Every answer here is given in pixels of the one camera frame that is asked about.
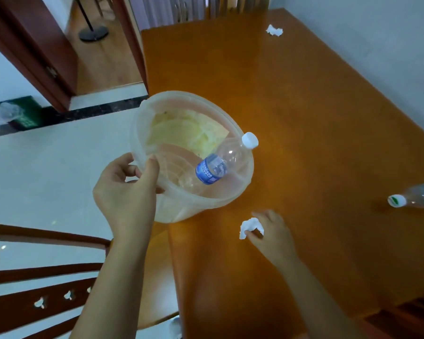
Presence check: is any person's left hand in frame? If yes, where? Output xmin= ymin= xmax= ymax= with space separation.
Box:
xmin=93 ymin=153 xmax=161 ymax=245

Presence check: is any person's right hand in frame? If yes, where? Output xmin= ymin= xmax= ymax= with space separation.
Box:
xmin=245 ymin=209 xmax=298 ymax=269

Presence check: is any translucent plastic waste bin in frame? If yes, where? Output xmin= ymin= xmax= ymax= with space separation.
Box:
xmin=130 ymin=90 xmax=255 ymax=224

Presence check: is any person's left forearm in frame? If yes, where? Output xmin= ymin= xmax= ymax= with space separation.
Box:
xmin=70 ymin=238 xmax=151 ymax=339

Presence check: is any person's right forearm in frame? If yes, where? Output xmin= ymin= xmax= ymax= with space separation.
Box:
xmin=276 ymin=255 xmax=370 ymax=339

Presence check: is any yellow crumpled paper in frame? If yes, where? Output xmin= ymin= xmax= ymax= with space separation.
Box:
xmin=147 ymin=109 xmax=230 ymax=159

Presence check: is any blue label plastic bottle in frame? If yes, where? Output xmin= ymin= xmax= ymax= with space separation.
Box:
xmin=178 ymin=132 xmax=259 ymax=190

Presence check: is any green plastic crate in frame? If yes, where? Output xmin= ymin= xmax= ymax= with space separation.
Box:
xmin=0 ymin=96 xmax=45 ymax=131

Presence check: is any clear plastic bag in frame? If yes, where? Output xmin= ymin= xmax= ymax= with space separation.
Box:
xmin=0 ymin=102 xmax=24 ymax=129

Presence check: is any black floor stand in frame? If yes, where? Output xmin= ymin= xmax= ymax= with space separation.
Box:
xmin=74 ymin=0 xmax=109 ymax=42

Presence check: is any brown wooden door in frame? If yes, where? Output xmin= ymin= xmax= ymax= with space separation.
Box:
xmin=0 ymin=0 xmax=79 ymax=113

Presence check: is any light grey curtain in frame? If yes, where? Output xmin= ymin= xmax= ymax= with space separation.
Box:
xmin=129 ymin=0 xmax=208 ymax=31

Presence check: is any green-marked cap plastic bottle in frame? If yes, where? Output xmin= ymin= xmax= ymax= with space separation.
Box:
xmin=387 ymin=182 xmax=424 ymax=209

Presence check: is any dark wooden chair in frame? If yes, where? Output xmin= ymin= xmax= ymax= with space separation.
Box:
xmin=363 ymin=291 xmax=424 ymax=339

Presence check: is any carved back wooden chair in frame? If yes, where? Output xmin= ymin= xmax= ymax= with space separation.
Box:
xmin=0 ymin=222 xmax=181 ymax=339

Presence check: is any slatted back wooden chair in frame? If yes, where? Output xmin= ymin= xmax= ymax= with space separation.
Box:
xmin=205 ymin=0 xmax=271 ymax=20

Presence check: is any brown wooden door frame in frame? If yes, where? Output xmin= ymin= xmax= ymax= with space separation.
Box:
xmin=110 ymin=0 xmax=149 ymax=93

